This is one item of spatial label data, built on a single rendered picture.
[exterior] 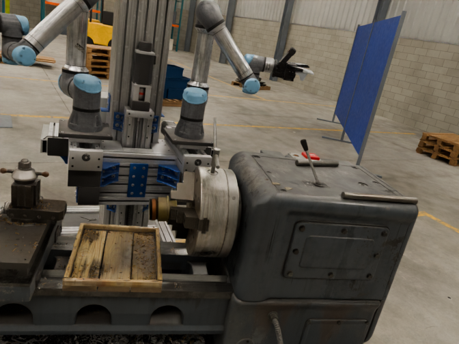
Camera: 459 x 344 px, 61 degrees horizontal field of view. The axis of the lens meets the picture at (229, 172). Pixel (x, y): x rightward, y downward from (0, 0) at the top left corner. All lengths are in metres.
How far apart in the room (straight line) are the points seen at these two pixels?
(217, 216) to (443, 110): 11.44
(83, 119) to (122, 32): 0.45
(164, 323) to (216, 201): 0.48
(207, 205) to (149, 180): 0.77
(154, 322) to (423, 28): 12.51
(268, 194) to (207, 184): 0.21
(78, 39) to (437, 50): 11.61
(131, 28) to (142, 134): 0.50
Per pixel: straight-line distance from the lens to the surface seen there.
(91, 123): 1.85
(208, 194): 1.25
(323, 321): 1.54
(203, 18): 1.92
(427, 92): 12.78
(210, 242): 1.29
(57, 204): 1.50
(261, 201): 1.20
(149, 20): 2.01
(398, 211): 1.41
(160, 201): 1.35
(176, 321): 1.48
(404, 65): 13.35
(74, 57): 1.95
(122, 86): 2.02
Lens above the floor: 1.69
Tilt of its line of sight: 19 degrees down
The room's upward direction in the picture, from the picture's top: 11 degrees clockwise
